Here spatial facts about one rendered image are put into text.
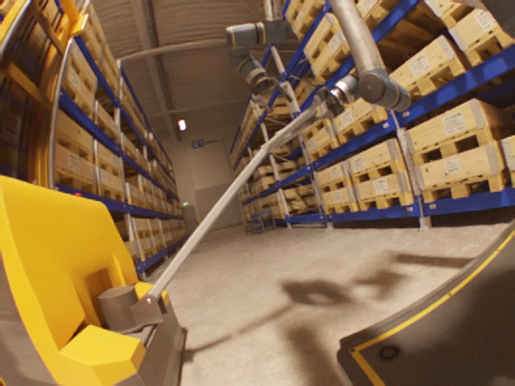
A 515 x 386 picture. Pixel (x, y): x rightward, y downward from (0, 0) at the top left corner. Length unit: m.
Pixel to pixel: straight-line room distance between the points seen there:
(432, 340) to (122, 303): 0.87
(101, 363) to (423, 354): 0.66
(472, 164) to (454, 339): 1.63
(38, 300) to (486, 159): 2.30
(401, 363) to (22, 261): 0.80
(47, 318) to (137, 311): 0.38
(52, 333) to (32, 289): 0.12
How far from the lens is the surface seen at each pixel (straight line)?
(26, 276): 0.66
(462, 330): 0.42
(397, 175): 2.34
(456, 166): 1.98
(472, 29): 2.00
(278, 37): 1.05
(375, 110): 2.42
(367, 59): 0.81
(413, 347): 0.40
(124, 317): 0.89
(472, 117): 1.89
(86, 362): 0.65
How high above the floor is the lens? 0.62
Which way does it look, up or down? 5 degrees up
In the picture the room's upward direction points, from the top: 14 degrees counter-clockwise
